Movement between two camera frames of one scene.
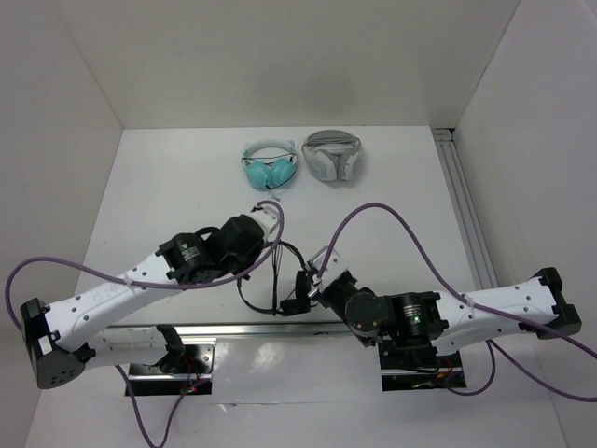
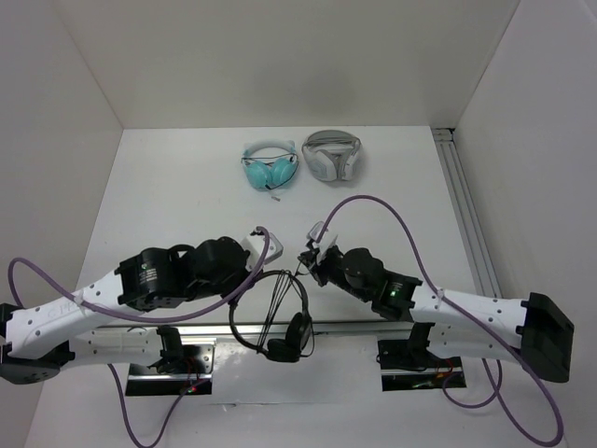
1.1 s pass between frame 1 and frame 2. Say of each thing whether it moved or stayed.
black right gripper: moved
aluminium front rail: stayed
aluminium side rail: stayed
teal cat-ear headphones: stayed
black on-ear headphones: moved
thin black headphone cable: moved
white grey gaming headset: stayed
